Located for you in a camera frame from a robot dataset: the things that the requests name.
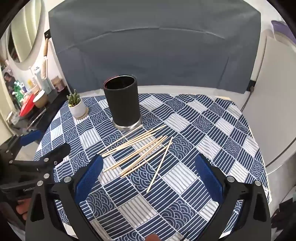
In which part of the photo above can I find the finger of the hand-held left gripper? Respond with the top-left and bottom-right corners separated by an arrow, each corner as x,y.
35,143 -> 71,168
19,130 -> 43,147

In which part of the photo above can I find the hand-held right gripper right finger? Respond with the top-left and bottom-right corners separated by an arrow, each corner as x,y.
195,153 -> 271,241

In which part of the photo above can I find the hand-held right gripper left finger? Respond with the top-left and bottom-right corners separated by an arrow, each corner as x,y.
25,154 -> 104,241

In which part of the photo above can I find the pile of wooden chopsticks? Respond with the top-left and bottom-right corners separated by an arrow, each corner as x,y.
100,124 -> 174,193

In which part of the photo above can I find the black cylindrical utensil holder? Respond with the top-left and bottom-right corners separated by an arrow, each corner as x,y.
103,75 -> 143,131

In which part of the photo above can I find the person's left hand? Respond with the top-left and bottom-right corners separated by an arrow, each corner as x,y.
16,200 -> 31,220

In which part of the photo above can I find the red bowl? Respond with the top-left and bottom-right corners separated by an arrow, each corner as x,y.
19,96 -> 36,117

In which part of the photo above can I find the black side table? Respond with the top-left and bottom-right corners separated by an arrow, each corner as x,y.
14,88 -> 72,139

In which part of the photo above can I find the brown paper cup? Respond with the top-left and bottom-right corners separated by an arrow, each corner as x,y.
33,90 -> 48,108

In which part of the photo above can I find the blue patterned tablecloth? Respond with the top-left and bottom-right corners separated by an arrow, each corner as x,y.
33,93 -> 270,241

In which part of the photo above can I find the round wooden coaster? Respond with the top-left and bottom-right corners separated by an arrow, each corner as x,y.
74,107 -> 89,120

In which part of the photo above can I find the succulent in white pot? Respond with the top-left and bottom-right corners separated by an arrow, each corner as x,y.
67,89 -> 87,118

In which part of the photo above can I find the green bottle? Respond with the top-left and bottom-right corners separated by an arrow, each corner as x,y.
13,81 -> 25,100

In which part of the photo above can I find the glass candle jar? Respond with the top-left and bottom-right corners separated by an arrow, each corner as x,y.
52,77 -> 64,92

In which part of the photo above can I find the white bottle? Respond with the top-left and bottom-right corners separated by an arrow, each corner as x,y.
34,66 -> 42,86

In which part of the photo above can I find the black cable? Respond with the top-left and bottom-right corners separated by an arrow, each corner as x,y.
240,80 -> 255,112

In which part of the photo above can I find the wooden handled brush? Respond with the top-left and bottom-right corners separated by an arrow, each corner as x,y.
42,38 -> 49,80

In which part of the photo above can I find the round wall mirror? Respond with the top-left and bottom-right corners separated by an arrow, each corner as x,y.
7,0 -> 44,64

